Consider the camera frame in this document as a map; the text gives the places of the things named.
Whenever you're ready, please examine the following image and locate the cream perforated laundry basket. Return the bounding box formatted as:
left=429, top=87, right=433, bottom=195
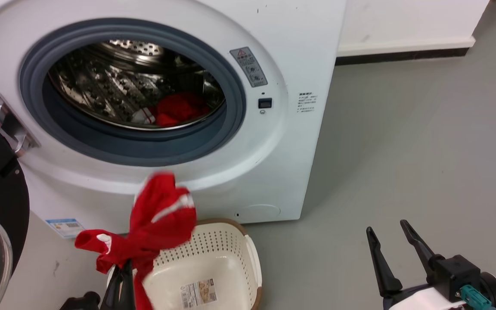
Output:
left=107, top=218, right=263, bottom=310

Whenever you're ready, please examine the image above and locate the perforated steel washer drum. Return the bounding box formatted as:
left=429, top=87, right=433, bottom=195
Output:
left=48, top=40, right=226, bottom=131

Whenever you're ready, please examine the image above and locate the round white filter cover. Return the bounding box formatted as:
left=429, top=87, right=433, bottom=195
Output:
left=235, top=204, right=281, bottom=223

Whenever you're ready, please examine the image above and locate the grey rubber door gasket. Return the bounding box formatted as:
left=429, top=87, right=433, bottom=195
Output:
left=19, top=18, right=247, bottom=167

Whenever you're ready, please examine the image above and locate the red garment with white stripe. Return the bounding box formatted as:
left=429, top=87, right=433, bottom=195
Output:
left=131, top=91, right=212, bottom=128
left=74, top=172, right=197, bottom=310

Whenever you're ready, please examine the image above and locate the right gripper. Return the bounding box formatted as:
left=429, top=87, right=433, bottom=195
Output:
left=366, top=219, right=496, bottom=310

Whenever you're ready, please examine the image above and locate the white front-load washing machine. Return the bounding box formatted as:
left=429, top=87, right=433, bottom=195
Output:
left=0, top=0, right=347, bottom=239

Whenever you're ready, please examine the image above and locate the blue white energy label sticker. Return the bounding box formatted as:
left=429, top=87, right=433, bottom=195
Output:
left=45, top=218, right=86, bottom=239

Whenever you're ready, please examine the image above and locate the paper label with barcode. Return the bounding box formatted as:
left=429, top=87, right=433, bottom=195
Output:
left=180, top=279, right=218, bottom=309

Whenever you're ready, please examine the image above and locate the grey warning sticker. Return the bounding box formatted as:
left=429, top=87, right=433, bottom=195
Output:
left=229, top=46, right=269, bottom=88

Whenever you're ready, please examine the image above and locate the chrome door hinge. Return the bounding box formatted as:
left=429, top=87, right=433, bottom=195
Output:
left=0, top=91, right=41, bottom=158

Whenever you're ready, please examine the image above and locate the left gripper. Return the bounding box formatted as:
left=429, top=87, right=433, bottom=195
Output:
left=60, top=260, right=136, bottom=310

